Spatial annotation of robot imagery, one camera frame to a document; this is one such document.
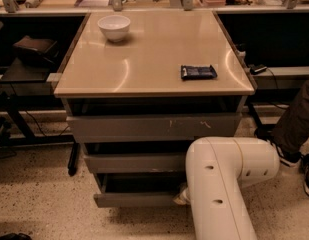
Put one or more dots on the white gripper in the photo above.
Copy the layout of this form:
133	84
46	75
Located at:
184	196

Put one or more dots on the grey bottom drawer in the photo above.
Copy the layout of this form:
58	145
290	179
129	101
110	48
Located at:
138	189

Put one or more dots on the grey drawer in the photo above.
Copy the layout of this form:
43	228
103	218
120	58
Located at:
135	163
129	128
138	189

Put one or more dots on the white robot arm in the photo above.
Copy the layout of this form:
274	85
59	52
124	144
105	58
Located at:
217	168

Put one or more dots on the grey middle drawer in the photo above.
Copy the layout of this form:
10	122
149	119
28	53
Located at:
135	163

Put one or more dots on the grey top drawer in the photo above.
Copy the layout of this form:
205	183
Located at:
129	128

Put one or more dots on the grey drawer cabinet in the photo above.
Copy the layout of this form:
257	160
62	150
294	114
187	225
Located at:
140	75

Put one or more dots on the black leaning bar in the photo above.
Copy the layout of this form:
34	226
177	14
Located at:
72	163

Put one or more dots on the dark blue snack packet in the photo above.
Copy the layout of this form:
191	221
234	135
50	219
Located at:
197	72

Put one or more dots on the dark trouser leg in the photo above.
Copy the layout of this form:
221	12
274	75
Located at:
292	129

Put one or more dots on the black adidas sneaker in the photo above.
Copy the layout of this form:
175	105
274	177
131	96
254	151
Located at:
289	159

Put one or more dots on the small black device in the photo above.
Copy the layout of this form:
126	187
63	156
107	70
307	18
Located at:
257	69

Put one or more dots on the black object bottom left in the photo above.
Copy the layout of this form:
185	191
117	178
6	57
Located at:
15	236

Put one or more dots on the white ceramic bowl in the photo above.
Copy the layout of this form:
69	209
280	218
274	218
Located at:
114	27

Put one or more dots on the dark low side shelf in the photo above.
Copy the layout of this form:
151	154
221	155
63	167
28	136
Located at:
19	72

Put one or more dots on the black box on shelf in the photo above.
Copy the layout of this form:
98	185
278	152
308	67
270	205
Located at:
36	52

